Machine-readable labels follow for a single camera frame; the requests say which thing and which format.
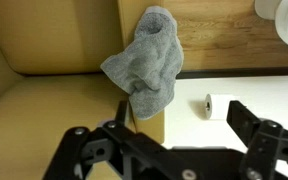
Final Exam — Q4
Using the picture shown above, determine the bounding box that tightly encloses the white toilet paper roll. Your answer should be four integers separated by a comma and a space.
203, 93, 238, 121

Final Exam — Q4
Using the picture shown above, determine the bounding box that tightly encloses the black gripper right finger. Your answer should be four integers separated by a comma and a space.
225, 99, 288, 180

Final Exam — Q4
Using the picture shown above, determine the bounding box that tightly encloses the mustard yellow upholstered chair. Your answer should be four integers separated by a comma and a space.
0, 0, 167, 180

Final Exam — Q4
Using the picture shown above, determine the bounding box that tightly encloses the grey terry towel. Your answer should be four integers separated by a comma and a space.
99, 5, 185, 121

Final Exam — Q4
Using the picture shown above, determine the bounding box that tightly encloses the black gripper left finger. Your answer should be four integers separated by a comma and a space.
43, 99, 206, 180

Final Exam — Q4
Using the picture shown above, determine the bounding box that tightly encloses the small white cylindrical object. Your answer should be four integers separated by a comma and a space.
254, 0, 282, 21

